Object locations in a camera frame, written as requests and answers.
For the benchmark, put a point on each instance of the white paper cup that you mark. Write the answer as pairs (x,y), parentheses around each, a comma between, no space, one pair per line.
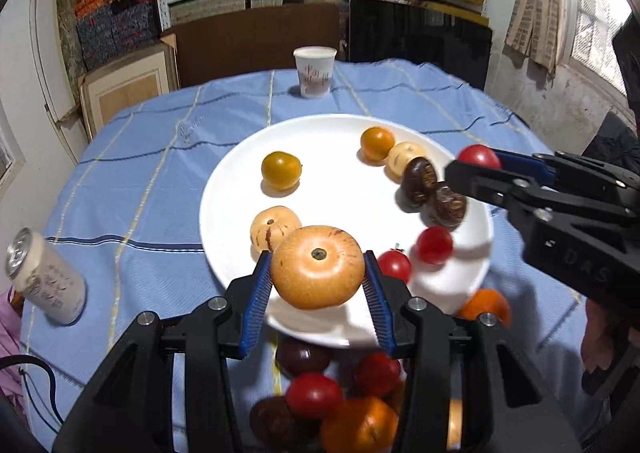
(315,73)

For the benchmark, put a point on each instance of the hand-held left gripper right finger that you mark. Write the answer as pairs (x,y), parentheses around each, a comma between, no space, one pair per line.
(378,305)

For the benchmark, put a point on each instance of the yellow orange persimmon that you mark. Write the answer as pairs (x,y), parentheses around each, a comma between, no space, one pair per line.
(377,143)

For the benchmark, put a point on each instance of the greenish yellow orange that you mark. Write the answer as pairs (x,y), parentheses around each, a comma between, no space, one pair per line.
(281,169)

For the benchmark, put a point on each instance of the pale orange apple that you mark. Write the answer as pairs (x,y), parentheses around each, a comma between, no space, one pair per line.
(317,265)

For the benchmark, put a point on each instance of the stack of blue patterned boxes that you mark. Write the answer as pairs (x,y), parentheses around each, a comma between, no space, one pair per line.
(117,28)

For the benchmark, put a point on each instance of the white round plate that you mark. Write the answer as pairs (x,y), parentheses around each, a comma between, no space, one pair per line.
(340,193)

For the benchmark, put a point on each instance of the dark cloth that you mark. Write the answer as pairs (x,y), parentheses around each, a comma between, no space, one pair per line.
(630,73)

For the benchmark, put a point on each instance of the black flat screen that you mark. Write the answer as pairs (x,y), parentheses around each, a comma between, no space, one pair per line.
(420,43)

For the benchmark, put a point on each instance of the blue striped tablecloth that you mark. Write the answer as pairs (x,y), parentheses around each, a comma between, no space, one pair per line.
(150,213)

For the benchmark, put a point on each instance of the large orange with stem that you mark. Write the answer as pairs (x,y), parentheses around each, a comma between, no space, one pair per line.
(360,425)

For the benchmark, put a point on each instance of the green patterned board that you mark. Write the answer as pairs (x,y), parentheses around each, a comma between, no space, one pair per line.
(70,33)

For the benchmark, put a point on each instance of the person's right hand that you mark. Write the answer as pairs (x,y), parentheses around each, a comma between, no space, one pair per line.
(597,333)

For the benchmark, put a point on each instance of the hanging woven mat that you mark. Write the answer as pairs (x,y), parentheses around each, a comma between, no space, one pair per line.
(535,8)

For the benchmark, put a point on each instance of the pale peach fruit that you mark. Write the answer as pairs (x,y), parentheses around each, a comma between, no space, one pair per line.
(455,420)

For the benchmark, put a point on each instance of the pale cream fruit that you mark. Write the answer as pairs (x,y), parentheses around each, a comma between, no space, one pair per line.
(402,155)

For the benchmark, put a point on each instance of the white drink can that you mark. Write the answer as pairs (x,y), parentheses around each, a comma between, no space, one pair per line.
(47,280)

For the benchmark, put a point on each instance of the brown board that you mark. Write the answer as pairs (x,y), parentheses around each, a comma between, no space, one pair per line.
(250,48)

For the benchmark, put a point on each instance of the round orange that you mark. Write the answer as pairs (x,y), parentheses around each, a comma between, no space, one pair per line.
(485,305)

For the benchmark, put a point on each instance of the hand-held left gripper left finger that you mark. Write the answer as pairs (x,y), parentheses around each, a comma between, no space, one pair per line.
(255,305)

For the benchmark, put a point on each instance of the black jacket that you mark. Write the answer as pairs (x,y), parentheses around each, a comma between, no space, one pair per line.
(615,143)

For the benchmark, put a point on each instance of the window with white frame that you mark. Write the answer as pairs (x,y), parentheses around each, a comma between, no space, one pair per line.
(10,158)

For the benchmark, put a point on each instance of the pale striped fruit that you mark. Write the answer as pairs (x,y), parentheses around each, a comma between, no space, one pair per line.
(270,229)

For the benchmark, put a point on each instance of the pink garment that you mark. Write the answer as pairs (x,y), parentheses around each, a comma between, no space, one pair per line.
(9,358)

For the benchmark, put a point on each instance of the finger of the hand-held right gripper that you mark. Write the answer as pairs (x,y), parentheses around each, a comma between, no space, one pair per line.
(525,165)
(465,178)

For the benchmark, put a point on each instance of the white leaning board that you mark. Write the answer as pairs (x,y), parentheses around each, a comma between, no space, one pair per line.
(47,63)

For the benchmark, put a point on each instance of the cardboard box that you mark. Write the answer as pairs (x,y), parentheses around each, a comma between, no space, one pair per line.
(125,88)

